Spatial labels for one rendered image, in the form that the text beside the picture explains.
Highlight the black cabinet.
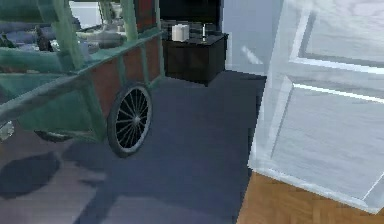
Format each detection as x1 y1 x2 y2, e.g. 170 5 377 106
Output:
161 19 230 88

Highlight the dark bottle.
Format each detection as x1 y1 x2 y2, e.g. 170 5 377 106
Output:
35 25 54 53

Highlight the green and brown wheeled cart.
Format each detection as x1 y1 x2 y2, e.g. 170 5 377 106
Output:
0 0 166 159

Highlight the white panelled room door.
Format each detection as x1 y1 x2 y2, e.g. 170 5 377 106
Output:
247 0 384 215

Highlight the white box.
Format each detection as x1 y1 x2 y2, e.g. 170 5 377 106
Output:
171 23 190 43

